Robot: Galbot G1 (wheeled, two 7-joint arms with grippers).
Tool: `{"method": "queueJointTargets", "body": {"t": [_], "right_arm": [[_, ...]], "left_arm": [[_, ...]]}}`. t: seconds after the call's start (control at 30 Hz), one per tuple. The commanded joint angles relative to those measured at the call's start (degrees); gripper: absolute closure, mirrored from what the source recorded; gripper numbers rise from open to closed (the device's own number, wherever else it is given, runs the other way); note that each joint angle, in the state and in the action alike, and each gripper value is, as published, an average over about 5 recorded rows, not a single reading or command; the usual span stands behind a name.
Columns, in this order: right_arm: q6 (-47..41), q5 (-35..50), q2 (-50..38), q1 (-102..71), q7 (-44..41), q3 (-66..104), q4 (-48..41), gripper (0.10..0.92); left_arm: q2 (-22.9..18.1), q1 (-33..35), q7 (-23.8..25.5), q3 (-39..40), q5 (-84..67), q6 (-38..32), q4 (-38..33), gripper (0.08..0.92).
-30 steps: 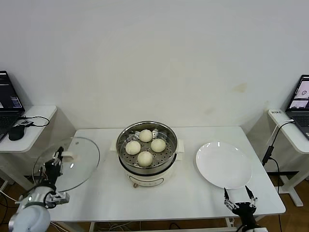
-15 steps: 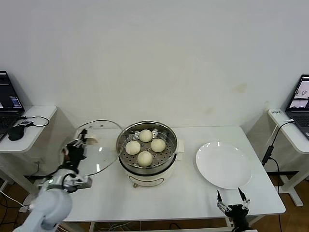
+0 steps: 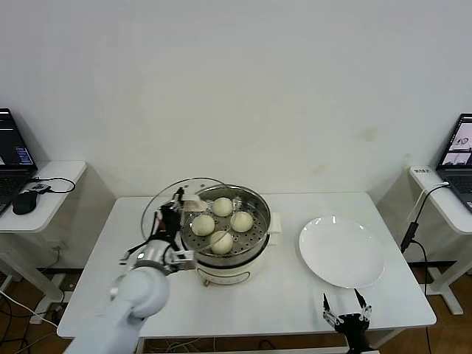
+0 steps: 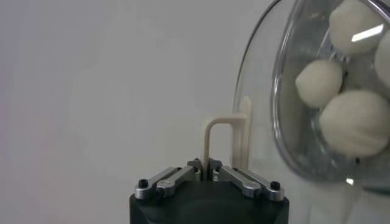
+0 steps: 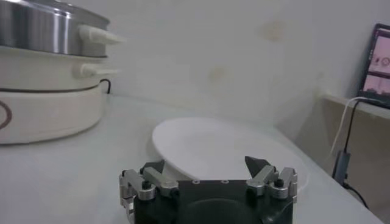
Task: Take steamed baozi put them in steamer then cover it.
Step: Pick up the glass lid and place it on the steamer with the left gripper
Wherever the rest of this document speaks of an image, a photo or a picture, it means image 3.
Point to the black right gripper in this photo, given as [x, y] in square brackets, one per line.
[352, 324]

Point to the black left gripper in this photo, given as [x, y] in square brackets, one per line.
[170, 221]

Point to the round glass pot lid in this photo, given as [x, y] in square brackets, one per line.
[195, 204]

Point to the white steamed baozi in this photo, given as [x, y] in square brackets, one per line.
[241, 221]
[203, 225]
[222, 206]
[221, 241]

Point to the stainless steel steamer basket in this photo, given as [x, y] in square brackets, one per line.
[258, 221]

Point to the white round plate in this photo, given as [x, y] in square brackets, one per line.
[339, 250]

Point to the cream electric cooker pot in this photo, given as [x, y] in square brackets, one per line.
[228, 274]

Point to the white side table with mouse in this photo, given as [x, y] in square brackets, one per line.
[55, 191]

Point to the white side table with label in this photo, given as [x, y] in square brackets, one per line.
[442, 210]

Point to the black computer mouse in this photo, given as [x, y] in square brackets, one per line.
[24, 203]

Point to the small printed label sticker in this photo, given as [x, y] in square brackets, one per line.
[422, 171]

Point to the black laptop with dark screen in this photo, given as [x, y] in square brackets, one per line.
[11, 147]

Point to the white floor power strip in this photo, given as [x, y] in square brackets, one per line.
[37, 318]

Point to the grey laptop with bright screen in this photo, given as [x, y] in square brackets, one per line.
[457, 147]

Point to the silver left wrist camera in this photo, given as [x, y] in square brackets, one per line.
[183, 258]

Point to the white wall socket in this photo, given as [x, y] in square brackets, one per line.
[58, 246]

